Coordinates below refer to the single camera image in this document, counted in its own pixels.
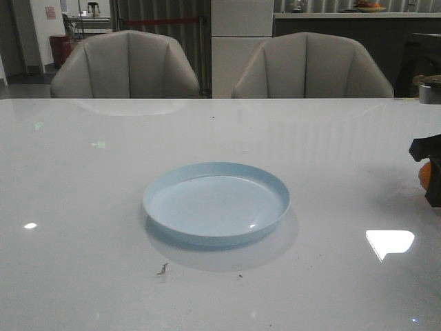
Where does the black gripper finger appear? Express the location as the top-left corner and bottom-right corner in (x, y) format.
(409, 134), (441, 162)
(425, 161), (440, 208)

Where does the light blue round plate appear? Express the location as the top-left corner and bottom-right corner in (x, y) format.
(143, 162), (291, 248)

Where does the dark wooden chair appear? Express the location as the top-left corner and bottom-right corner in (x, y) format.
(394, 33), (440, 97)

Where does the grey counter with white top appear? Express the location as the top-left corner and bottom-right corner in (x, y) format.
(272, 12), (440, 86)

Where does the right beige upholstered chair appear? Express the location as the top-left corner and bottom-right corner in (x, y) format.
(232, 32), (393, 99)

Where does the beige upholstered chair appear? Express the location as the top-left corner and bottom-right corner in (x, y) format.
(232, 32), (393, 99)
(50, 30), (199, 99)

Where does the fruit bowl on counter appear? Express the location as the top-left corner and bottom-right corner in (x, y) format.
(353, 0), (386, 13)

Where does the white cabinet with drawers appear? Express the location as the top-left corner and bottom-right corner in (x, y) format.
(211, 1), (274, 99)

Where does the red barrier belt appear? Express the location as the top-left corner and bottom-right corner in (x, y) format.
(122, 17), (200, 26)

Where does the left beige upholstered chair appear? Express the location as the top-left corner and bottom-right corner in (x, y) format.
(50, 30), (199, 99)

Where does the folding metal chair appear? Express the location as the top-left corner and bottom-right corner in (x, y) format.
(62, 12), (85, 41)

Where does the red bin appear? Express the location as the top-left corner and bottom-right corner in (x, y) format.
(50, 35), (72, 69)

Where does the pink wall notice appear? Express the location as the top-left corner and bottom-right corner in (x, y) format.
(45, 6), (56, 20)

